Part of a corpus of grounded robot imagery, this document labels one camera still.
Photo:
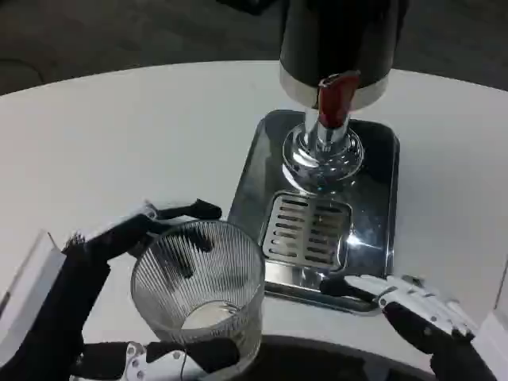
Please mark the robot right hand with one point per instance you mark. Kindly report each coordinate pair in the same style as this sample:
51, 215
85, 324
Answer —
420, 317

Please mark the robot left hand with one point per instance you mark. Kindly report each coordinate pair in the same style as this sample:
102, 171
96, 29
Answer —
75, 285

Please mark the clear ribbed glass cup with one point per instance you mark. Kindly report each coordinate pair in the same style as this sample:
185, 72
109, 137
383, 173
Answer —
206, 289

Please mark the steel drip tray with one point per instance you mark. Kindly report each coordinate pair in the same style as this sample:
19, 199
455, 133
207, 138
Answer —
373, 222

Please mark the slotted steel drain grid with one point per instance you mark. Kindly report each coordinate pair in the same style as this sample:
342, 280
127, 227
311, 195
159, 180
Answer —
293, 234

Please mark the black drink dispenser chrome stem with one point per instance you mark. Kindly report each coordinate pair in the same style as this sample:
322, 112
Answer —
337, 35

